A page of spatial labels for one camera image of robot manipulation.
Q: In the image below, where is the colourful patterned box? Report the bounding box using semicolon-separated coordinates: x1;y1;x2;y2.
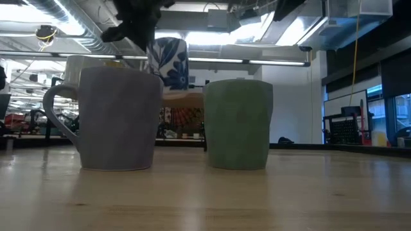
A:
157;107;205;141

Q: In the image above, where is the long ceiling light bar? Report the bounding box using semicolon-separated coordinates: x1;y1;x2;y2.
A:
0;50;311;67

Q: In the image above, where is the whiteboard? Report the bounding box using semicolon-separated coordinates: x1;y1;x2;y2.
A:
323;89;370;145

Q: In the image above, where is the yellow container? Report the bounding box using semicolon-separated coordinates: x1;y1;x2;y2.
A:
371;130;389;148

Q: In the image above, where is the ceiling cable reel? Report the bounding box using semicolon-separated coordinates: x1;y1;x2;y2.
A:
34;24;58;42

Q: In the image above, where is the black crate cart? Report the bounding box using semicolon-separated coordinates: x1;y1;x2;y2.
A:
322;105;372;145

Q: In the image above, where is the green faceted mug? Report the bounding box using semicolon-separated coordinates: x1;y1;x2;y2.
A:
202;79;274;171

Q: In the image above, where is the yellow hanging cable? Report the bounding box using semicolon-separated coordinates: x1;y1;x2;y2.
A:
348;0;361;99

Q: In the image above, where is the round silver air duct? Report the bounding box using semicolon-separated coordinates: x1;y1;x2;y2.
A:
27;0;145;55

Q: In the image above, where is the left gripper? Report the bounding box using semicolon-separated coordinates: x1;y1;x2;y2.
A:
101;0;176;52

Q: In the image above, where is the plain white mug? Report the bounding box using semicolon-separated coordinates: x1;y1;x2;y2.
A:
59;55;109;101

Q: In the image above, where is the rectangular silver air duct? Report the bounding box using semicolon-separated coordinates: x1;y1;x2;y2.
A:
297;0;394;51

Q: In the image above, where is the lavender grey faceted mug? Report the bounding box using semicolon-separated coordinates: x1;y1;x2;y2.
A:
42;65;165;171

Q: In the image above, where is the white blue floral mug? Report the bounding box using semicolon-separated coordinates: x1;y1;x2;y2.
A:
146;37;190;92

